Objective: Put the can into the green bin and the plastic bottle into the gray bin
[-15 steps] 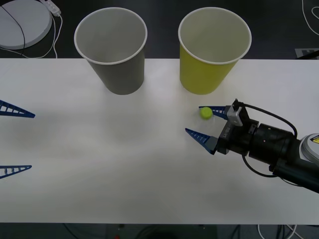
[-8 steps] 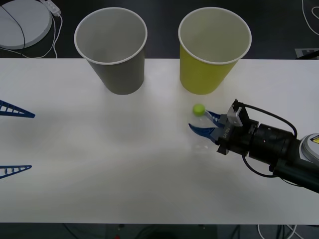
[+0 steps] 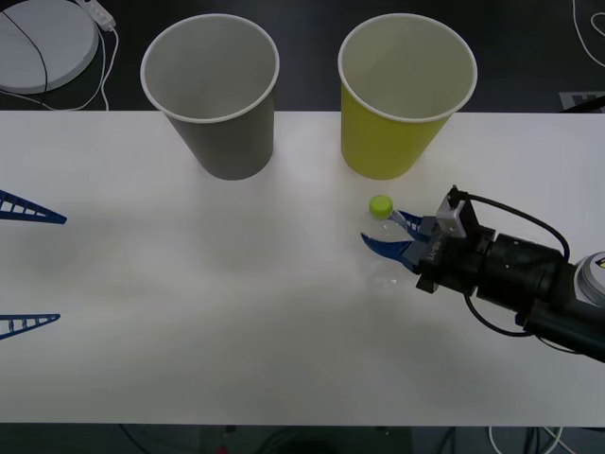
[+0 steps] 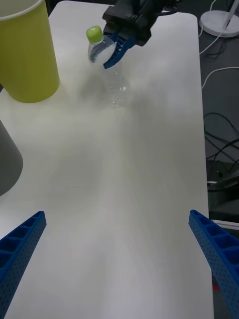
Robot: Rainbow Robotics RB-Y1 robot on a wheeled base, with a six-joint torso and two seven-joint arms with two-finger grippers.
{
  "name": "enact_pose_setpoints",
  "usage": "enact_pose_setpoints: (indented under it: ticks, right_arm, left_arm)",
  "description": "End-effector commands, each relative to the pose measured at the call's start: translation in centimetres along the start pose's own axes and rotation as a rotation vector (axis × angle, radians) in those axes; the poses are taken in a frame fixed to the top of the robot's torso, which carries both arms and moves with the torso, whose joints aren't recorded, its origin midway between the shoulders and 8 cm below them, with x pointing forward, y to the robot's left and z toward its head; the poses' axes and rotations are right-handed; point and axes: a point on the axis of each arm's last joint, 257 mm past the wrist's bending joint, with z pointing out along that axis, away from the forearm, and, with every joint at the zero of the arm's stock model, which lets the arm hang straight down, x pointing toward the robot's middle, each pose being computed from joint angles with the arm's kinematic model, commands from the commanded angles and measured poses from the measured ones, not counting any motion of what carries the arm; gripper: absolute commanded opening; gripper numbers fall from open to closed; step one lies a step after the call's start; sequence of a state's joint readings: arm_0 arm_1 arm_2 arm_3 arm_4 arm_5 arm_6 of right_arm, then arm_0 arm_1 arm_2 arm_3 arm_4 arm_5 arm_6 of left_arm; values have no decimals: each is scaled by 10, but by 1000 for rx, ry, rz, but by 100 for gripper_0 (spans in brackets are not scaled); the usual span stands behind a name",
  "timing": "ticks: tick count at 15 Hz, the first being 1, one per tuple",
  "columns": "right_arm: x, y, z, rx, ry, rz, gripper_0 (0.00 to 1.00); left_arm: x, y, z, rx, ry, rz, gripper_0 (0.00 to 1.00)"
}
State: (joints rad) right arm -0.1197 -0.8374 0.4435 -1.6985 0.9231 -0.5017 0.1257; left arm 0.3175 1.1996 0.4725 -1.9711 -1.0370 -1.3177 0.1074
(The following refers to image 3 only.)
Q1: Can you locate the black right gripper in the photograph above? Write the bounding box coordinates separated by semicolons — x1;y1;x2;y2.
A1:
360;208;496;298

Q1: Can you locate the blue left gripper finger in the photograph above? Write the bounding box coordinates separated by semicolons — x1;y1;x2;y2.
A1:
0;312;62;342
0;188;68;225

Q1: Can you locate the clear bottle with green cap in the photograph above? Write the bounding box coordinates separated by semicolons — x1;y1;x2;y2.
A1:
361;195;417;290

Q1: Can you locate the yellow-green plastic bin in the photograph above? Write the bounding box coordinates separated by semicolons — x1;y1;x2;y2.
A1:
337;12;479;181

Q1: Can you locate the white round disc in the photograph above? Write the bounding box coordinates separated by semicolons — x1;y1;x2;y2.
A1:
0;2;100;95

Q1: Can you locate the grey plastic bin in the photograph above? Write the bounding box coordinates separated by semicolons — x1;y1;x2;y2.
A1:
139;12;281;182

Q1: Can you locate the white power strip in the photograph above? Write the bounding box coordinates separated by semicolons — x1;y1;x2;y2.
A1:
78;0;117;30

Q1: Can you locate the grey marker tag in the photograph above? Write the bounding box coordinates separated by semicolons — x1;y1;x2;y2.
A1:
559;89;605;114

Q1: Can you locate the thin black cable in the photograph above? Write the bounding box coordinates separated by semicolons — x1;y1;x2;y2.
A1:
0;8;49;110

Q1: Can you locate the white power strip cable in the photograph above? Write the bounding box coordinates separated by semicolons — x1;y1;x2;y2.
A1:
0;26;120;113

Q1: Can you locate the white floor cable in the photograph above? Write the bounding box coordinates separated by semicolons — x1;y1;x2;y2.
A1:
488;425;568;454

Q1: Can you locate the white looped cable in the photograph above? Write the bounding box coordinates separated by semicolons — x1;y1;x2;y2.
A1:
571;0;605;65

